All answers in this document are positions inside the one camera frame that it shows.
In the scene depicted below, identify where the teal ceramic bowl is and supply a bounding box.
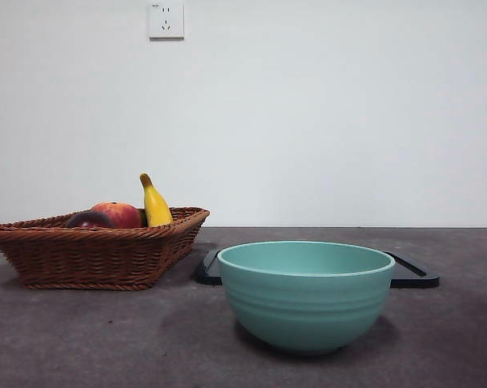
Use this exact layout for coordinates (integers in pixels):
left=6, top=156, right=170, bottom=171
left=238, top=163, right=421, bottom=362
left=216, top=240, right=397, bottom=356

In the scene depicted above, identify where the dark red plum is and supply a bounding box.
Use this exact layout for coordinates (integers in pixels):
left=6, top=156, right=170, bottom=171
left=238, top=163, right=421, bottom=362
left=64, top=210, right=115, bottom=229

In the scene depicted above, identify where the yellow banana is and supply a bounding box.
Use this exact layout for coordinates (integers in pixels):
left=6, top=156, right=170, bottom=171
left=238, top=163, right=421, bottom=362
left=139, top=173, right=174, bottom=228

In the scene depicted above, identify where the red orange peach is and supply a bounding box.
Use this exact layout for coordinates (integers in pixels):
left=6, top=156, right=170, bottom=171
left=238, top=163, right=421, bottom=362
left=90, top=200, right=143, bottom=229

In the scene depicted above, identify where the brown wicker basket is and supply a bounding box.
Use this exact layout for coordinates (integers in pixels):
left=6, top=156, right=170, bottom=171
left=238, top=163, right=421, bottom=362
left=0, top=206, right=211, bottom=291

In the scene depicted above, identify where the dark green rectangular tray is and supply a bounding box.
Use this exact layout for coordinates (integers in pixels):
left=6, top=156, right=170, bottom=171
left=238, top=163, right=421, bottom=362
left=195, top=249, right=441, bottom=289

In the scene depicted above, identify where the white wall socket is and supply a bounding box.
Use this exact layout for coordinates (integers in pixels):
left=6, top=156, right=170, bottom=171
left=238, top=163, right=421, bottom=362
left=148, top=2, right=186, bottom=40

